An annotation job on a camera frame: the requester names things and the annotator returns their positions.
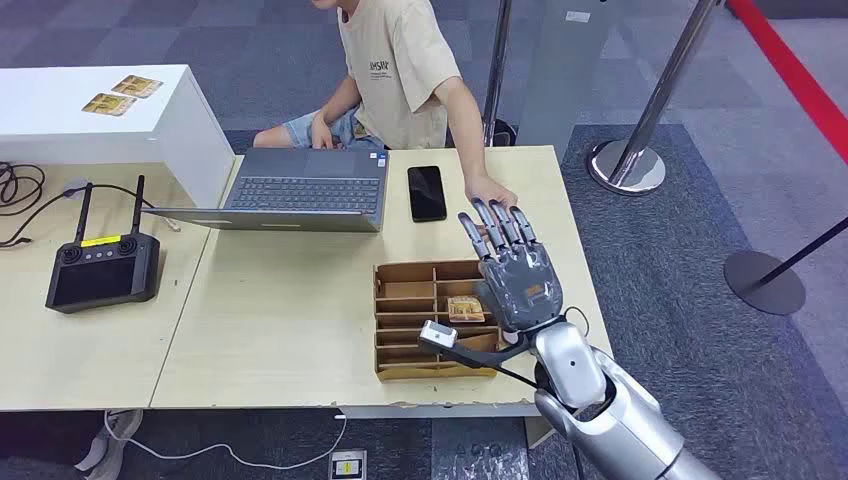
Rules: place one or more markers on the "person's left hand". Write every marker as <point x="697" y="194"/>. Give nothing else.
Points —
<point x="490" y="189"/>

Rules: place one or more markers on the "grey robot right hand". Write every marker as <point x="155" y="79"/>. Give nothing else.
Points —
<point x="520" y="285"/>

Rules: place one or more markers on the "person's right hand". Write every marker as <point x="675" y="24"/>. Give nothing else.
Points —
<point x="322" y="134"/>

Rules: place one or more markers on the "gold patterned room key card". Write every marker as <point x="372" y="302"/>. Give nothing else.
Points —
<point x="466" y="309"/>

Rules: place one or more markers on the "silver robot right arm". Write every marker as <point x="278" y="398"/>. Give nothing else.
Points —
<point x="616" y="424"/>

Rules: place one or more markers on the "person's right forearm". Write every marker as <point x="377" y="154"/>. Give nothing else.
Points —
<point x="338" y="106"/>

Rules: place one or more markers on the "person's left forearm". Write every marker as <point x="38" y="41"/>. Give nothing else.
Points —
<point x="474" y="149"/>

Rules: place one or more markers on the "person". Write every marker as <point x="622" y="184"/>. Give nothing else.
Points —
<point x="397" y="79"/>

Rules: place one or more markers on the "wooden compartment card organiser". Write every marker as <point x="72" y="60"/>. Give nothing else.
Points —
<point x="404" y="311"/>

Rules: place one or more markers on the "grey open laptop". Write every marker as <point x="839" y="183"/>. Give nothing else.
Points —
<point x="305" y="192"/>

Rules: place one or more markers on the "black smartphone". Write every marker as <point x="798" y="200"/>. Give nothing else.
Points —
<point x="426" y="193"/>

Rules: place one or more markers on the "chrome stanchion with round base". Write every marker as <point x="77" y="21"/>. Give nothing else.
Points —
<point x="656" y="99"/>

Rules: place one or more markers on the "black stanchion with flat base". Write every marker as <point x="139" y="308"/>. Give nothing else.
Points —
<point x="762" y="285"/>

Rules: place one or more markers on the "metal floor socket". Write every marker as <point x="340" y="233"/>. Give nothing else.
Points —
<point x="347" y="466"/>

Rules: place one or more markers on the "white box cabinet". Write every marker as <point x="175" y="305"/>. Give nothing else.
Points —
<point x="60" y="132"/>

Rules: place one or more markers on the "black remote controller with antennas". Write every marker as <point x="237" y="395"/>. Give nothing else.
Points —
<point x="99" y="278"/>

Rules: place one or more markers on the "red floor strip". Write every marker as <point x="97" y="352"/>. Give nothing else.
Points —
<point x="788" y="66"/>

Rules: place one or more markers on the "bystander's white shoe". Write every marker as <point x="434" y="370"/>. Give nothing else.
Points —
<point x="106" y="444"/>

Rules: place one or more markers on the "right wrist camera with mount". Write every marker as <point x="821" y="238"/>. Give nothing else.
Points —
<point x="438" y="333"/>

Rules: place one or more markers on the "chrome post with dark base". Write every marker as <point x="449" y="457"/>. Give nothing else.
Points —
<point x="497" y="66"/>

